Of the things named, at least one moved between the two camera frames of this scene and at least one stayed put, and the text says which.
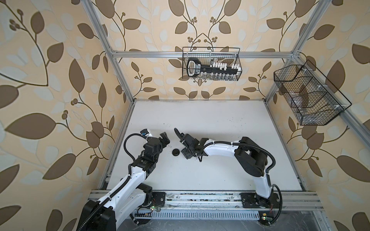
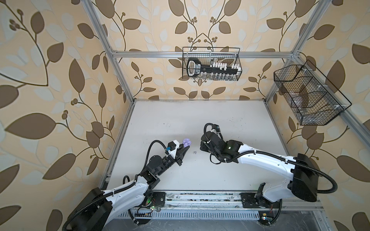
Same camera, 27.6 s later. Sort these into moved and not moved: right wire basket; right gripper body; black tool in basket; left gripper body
Moved: left gripper body; right gripper body
Not moved: right wire basket; black tool in basket
